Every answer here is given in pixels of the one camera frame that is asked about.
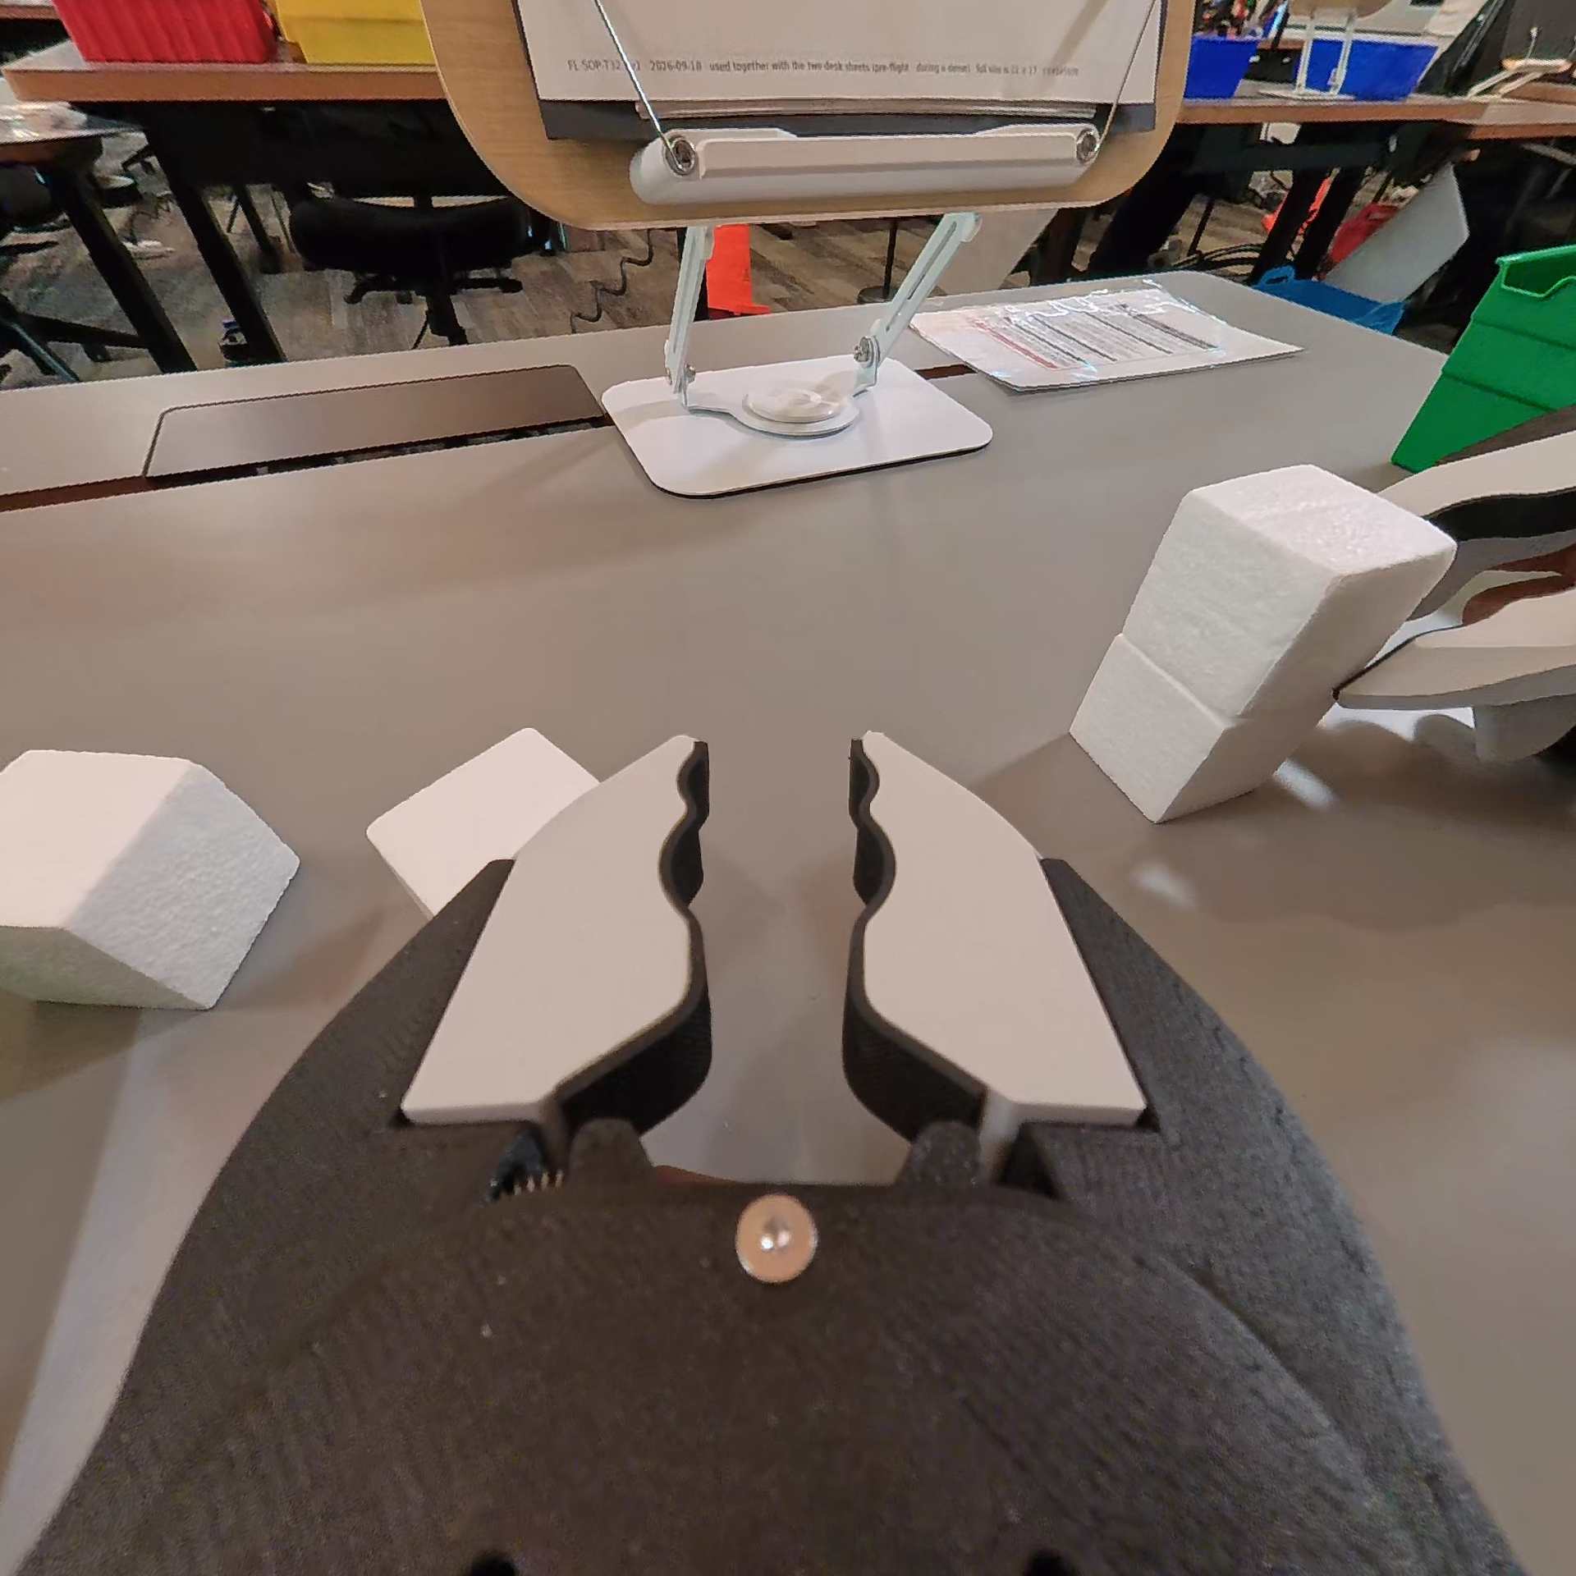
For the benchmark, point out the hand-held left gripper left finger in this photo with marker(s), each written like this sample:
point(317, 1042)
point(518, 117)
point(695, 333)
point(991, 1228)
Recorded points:
point(554, 961)

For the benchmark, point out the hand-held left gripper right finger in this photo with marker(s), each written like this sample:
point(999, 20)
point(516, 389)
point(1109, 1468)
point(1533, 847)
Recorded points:
point(997, 961)

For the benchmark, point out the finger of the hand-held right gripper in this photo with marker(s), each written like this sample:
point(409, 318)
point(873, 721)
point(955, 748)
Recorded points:
point(1477, 673)
point(1528, 476)

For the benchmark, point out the white foam block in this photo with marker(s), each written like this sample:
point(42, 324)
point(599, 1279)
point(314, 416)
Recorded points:
point(122, 875)
point(1182, 740)
point(1269, 579)
point(468, 813)

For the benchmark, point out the grey desk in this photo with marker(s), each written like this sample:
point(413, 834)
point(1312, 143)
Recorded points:
point(740, 616)

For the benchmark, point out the green plastic bin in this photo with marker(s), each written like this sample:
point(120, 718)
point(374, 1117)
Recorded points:
point(1501, 370)

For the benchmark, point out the blue bag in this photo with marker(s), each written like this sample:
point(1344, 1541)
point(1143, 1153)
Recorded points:
point(1336, 303)

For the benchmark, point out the white board panel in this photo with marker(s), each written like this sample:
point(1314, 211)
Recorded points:
point(1415, 241)

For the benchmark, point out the wooden table black legs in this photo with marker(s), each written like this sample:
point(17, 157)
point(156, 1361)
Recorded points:
point(1355, 112)
point(222, 82)

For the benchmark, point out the large blue plastic bin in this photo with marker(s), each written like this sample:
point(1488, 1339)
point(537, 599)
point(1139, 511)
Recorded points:
point(1374, 68)

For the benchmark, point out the laminated instruction sheet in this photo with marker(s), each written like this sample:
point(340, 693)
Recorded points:
point(1107, 333)

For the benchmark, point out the small blue plastic bin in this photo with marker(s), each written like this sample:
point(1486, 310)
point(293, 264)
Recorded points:
point(1222, 68)

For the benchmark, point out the orange traffic cone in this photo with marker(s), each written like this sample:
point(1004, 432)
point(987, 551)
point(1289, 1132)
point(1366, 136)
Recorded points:
point(734, 271)

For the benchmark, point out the black office chair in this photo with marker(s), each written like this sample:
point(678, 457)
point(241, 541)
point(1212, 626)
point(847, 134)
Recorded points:
point(406, 241)

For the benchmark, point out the white document stand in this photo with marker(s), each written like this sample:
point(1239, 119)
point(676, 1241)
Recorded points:
point(492, 123)

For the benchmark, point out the yellow plastic bin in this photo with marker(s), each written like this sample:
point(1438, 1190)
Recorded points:
point(351, 31)

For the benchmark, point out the red plastic bin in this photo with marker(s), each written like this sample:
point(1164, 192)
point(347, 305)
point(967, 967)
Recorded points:
point(160, 27)

